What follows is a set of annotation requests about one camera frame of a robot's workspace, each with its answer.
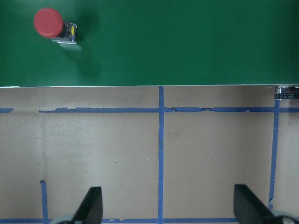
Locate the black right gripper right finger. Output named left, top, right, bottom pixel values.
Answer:
left=234, top=184, right=276, bottom=224

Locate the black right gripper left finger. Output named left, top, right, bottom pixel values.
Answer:
left=71, top=187, right=103, bottom=224

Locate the red push button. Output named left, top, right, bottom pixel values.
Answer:
left=33, top=8, right=77, bottom=45

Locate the green conveyor belt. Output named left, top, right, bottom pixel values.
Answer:
left=0, top=0, right=299, bottom=87

